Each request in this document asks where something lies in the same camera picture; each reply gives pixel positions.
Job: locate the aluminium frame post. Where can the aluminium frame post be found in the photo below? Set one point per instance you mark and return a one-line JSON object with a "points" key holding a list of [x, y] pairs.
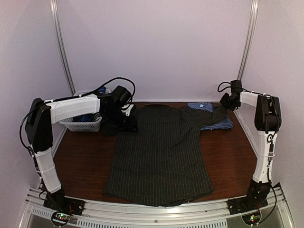
{"points": [[61, 46], [252, 23]]}

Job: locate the right aluminium frame post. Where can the right aluminium frame post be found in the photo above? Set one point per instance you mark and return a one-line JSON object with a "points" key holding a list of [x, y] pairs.
{"points": [[252, 23]]}

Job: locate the light blue checked folded shirt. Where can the light blue checked folded shirt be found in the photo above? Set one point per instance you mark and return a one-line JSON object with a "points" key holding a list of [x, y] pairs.
{"points": [[209, 116]]}

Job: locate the left round controller board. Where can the left round controller board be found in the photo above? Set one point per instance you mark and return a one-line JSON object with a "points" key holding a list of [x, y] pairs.
{"points": [[59, 218]]}

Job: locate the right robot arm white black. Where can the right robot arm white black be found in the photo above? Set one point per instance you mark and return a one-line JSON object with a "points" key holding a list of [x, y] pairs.
{"points": [[267, 123]]}

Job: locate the aluminium front rail base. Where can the aluminium front rail base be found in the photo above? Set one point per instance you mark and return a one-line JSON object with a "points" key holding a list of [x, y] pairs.
{"points": [[206, 214]]}

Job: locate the round controller board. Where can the round controller board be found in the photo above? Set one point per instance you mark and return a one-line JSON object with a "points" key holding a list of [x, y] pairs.
{"points": [[59, 218], [252, 219]]}

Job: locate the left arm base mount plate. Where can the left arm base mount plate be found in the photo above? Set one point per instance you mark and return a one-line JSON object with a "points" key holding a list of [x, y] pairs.
{"points": [[65, 204]]}

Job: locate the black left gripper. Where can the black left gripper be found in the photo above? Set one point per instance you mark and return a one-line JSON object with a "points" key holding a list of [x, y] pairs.
{"points": [[129, 127]]}

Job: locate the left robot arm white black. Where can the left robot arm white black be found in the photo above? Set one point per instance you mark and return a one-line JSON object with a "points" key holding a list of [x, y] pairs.
{"points": [[44, 114]]}

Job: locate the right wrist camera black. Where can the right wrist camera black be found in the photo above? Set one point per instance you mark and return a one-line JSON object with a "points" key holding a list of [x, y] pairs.
{"points": [[236, 86]]}

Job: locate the dark blue plaid shirt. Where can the dark blue plaid shirt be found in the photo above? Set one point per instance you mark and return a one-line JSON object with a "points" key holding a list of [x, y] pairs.
{"points": [[90, 117]]}

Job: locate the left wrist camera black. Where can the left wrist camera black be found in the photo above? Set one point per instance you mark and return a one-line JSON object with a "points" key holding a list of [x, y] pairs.
{"points": [[123, 100]]}

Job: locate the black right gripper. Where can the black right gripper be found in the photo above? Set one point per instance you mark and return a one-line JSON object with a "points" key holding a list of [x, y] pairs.
{"points": [[223, 101]]}

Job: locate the black pinstriped long sleeve shirt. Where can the black pinstriped long sleeve shirt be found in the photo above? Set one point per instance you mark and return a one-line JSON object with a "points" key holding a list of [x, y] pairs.
{"points": [[161, 164]]}

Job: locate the white plastic laundry basket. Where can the white plastic laundry basket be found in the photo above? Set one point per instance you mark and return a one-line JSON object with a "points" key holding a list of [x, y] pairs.
{"points": [[82, 127]]}

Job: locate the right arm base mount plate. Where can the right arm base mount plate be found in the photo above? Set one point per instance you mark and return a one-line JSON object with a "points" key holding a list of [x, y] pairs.
{"points": [[244, 204]]}

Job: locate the right round controller board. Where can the right round controller board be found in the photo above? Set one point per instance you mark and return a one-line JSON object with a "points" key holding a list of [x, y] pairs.
{"points": [[252, 219]]}

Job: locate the left aluminium frame post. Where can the left aluminium frame post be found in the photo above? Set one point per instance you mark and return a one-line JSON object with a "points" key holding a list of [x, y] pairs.
{"points": [[61, 46]]}

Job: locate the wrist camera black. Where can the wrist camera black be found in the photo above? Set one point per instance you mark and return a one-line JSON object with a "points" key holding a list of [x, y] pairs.
{"points": [[123, 100], [236, 86]]}

